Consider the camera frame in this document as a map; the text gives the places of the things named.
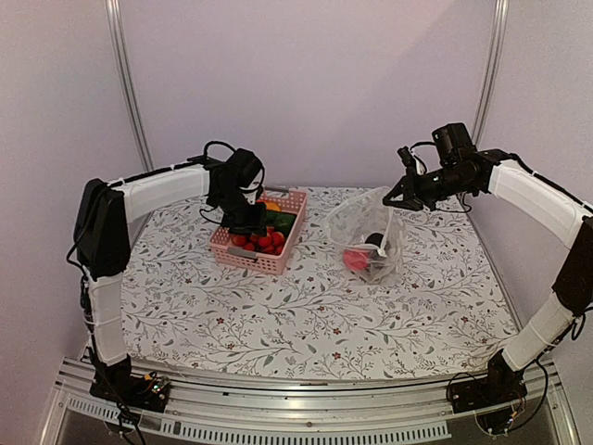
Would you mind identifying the green toy cucumber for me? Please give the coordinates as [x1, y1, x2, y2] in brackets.
[266, 210, 283, 225]

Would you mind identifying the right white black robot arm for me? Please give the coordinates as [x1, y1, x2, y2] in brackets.
[383, 146, 592, 404]

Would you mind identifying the front aluminium rail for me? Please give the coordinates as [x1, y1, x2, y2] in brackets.
[40, 358, 584, 444]

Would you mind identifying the left aluminium frame post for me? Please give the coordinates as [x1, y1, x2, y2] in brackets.
[105, 0, 154, 172]

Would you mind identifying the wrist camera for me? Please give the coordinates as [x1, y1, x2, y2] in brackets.
[397, 122, 478, 175]
[226, 148, 265, 194]

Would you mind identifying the right aluminium frame post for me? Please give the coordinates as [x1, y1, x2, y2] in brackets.
[472, 0, 510, 146]

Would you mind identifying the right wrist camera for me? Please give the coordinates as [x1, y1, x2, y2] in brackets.
[397, 122, 478, 175]

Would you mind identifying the pink plastic basket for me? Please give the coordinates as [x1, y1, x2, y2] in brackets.
[210, 189, 308, 275]

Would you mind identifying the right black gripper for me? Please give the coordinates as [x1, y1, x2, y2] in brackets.
[385, 164, 475, 211]

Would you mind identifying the green toy pepper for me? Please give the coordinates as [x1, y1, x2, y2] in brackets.
[266, 213, 297, 235]

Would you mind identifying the red toy pepper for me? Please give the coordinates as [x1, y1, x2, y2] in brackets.
[342, 249, 371, 273]

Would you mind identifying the clear zip top bag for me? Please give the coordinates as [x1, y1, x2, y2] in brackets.
[322, 186, 406, 286]

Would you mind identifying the floral patterned table mat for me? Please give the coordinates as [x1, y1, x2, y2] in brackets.
[120, 188, 517, 380]

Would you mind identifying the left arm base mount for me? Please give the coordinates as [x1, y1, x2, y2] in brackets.
[90, 366, 170, 413]

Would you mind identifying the purple toy eggplant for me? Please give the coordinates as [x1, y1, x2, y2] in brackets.
[365, 233, 387, 256]

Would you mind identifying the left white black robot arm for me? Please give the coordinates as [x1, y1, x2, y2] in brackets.
[67, 148, 266, 402]

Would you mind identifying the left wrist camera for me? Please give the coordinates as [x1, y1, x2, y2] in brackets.
[226, 148, 265, 194]

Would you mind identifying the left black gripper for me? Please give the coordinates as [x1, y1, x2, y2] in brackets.
[212, 187, 268, 236]

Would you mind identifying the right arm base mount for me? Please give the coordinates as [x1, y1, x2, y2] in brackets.
[446, 372, 527, 437]

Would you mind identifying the aluminium frame post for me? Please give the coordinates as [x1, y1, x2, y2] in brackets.
[472, 0, 510, 146]
[105, 0, 154, 172]

